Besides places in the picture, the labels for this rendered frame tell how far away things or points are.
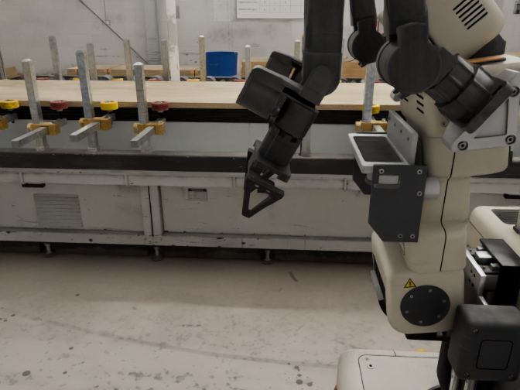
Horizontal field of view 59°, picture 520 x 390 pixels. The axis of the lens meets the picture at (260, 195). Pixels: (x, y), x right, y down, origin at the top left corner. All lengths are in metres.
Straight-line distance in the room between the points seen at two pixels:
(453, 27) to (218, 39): 8.50
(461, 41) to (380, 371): 1.02
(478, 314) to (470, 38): 0.53
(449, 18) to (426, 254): 0.45
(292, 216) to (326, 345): 0.75
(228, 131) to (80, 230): 1.04
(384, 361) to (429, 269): 0.63
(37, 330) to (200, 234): 0.92
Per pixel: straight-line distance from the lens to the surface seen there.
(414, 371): 1.59
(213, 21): 9.30
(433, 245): 1.00
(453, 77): 0.76
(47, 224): 2.86
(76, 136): 2.02
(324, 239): 2.53
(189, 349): 2.05
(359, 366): 1.57
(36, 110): 2.36
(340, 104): 2.27
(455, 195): 1.02
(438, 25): 0.89
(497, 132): 0.81
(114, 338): 2.18
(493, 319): 1.04
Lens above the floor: 1.31
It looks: 22 degrees down
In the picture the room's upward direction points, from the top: straight up
